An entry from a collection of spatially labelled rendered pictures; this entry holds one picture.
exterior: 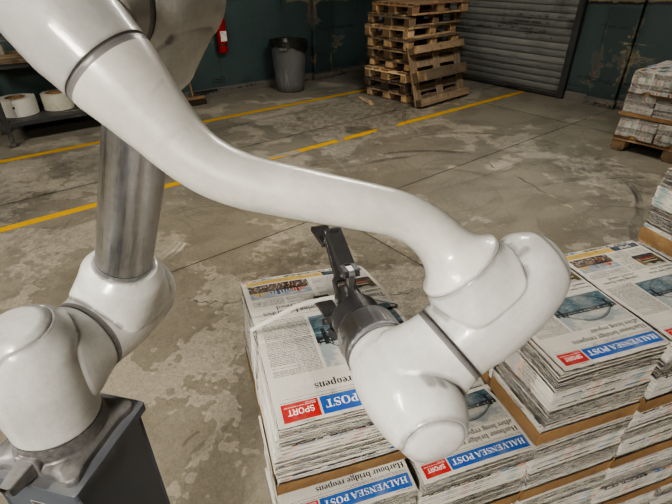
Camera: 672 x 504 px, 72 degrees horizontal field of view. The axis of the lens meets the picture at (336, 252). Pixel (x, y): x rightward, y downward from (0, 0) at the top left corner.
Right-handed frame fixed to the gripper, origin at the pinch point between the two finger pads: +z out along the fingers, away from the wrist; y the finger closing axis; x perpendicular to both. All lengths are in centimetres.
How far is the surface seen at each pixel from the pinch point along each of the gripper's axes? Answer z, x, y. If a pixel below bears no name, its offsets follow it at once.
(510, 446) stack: -13, 40, 47
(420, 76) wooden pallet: 538, 312, 36
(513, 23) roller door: 611, 511, -27
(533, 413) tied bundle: -12, 46, 41
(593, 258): 14, 83, 20
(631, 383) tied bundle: -16, 68, 35
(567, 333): -8, 54, 23
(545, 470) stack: -14, 52, 60
